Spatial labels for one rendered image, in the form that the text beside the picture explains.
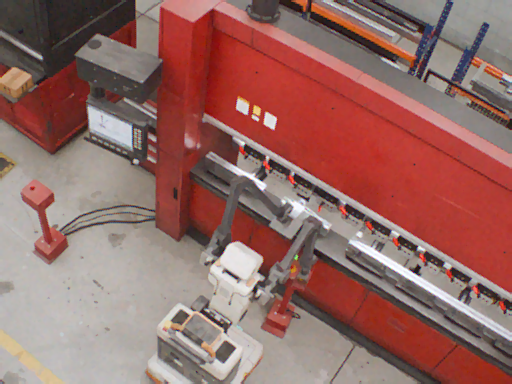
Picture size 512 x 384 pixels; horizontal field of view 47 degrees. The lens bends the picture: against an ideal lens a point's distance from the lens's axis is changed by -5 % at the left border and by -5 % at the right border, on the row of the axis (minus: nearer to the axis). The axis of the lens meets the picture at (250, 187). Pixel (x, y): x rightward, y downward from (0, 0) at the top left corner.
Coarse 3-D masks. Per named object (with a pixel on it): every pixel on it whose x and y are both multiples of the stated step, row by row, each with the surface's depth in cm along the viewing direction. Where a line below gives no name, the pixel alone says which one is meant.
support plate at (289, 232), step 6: (276, 216) 426; (300, 216) 429; (306, 216) 430; (276, 222) 423; (294, 222) 425; (300, 222) 426; (276, 228) 420; (282, 228) 421; (288, 228) 422; (294, 228) 422; (282, 234) 419; (288, 234) 419; (294, 234) 419
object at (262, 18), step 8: (256, 0) 340; (264, 0) 338; (272, 0) 338; (248, 8) 350; (256, 8) 344; (264, 8) 342; (272, 8) 343; (256, 16) 346; (264, 16) 346; (272, 16) 346
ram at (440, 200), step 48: (240, 48) 363; (240, 96) 390; (288, 96) 366; (336, 96) 344; (288, 144) 394; (336, 144) 369; (384, 144) 347; (384, 192) 372; (432, 192) 348; (480, 192) 327; (432, 240) 374; (480, 240) 350
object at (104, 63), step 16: (96, 48) 369; (112, 48) 371; (128, 48) 373; (80, 64) 369; (96, 64) 361; (112, 64) 362; (128, 64) 364; (144, 64) 366; (160, 64) 368; (96, 80) 372; (112, 80) 366; (128, 80) 360; (144, 80) 357; (160, 80) 380; (96, 96) 401; (128, 96) 370; (144, 96) 367
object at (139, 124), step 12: (96, 108) 388; (108, 108) 387; (120, 108) 392; (132, 120) 383; (144, 120) 387; (132, 132) 390; (144, 132) 386; (108, 144) 411; (132, 144) 399; (144, 144) 395; (132, 156) 409; (144, 156) 404
